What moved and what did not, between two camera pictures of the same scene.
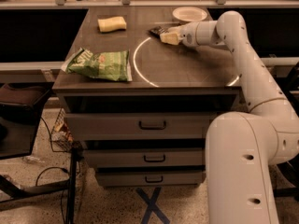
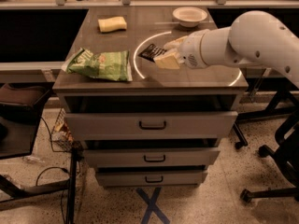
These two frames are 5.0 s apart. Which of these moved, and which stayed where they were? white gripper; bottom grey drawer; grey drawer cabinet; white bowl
Moved: white gripper
Stayed: bottom grey drawer; white bowl; grey drawer cabinet
